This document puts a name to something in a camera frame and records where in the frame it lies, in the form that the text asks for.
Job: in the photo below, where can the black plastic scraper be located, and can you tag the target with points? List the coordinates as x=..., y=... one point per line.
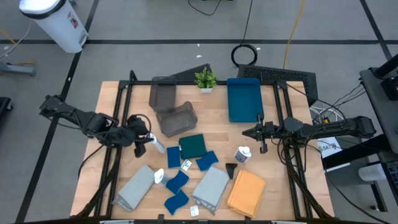
x=231, y=169

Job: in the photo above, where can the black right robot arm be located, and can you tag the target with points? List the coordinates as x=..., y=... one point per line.
x=335, y=126

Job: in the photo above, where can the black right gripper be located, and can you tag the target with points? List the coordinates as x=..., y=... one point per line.
x=272, y=130

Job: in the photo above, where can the black pole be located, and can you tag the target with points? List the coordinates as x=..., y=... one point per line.
x=387, y=67

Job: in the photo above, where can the black beam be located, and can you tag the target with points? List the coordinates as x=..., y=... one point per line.
x=342, y=157

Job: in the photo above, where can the white printed paper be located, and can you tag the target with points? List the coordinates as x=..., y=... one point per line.
x=329, y=147

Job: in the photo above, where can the green plant in white pot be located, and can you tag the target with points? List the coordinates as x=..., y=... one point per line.
x=206, y=79

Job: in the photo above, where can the grey stand foot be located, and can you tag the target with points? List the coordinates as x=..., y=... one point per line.
x=18, y=69

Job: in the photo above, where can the rectangular blue sponge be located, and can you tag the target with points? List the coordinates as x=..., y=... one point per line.
x=173, y=157

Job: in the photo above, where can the black flat panel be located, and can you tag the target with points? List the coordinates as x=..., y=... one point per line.
x=191, y=74

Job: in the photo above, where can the white cylinder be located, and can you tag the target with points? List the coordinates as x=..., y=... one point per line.
x=371, y=172

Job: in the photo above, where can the dark green cloth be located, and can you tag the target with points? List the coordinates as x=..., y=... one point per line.
x=192, y=146

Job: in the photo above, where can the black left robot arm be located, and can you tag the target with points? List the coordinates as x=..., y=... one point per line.
x=81, y=118

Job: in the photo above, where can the black perforated panel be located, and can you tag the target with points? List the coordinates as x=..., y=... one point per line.
x=280, y=74

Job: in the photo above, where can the grey cart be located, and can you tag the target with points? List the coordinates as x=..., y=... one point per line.
x=376, y=102

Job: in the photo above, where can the blue plastic bin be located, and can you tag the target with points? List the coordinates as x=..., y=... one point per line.
x=245, y=99

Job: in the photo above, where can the grey mesh storage bin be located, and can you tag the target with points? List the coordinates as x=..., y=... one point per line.
x=162, y=93
x=177, y=121

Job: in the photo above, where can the wavy blue sponge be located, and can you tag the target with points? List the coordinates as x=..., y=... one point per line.
x=177, y=182
x=206, y=160
x=176, y=202

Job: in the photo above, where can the white pedal trash bin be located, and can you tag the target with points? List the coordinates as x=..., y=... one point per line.
x=59, y=28

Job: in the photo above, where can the black box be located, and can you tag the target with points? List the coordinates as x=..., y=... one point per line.
x=391, y=88

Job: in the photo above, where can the white plastic cleaner bottle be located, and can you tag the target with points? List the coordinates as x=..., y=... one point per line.
x=160, y=176
x=242, y=154
x=157, y=144

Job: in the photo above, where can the orange microfibre cloth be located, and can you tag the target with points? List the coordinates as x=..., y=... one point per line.
x=246, y=193

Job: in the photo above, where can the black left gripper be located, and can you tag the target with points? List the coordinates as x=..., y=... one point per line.
x=138, y=124

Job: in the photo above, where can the grey waffle towel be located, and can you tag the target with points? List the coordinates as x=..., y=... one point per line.
x=135, y=191
x=211, y=189

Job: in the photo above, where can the white bar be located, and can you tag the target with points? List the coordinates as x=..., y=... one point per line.
x=284, y=222
x=116, y=222

